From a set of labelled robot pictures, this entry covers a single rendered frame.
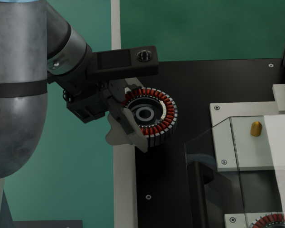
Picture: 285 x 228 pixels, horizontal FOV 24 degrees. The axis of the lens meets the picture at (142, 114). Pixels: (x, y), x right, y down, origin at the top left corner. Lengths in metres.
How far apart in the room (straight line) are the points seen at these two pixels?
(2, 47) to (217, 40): 0.85
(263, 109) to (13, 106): 0.71
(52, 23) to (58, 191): 1.17
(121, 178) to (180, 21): 0.43
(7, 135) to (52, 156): 1.52
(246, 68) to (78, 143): 0.96
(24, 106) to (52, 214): 1.42
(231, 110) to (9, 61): 0.69
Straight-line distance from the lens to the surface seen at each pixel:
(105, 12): 2.60
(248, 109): 1.25
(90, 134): 2.19
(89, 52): 1.02
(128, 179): 1.18
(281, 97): 1.15
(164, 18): 1.45
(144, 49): 1.04
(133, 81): 1.15
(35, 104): 0.64
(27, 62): 0.63
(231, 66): 1.34
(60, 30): 0.97
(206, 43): 1.41
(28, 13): 0.63
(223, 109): 1.24
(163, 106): 1.14
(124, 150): 1.22
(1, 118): 0.62
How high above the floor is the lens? 1.73
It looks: 50 degrees down
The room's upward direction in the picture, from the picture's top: straight up
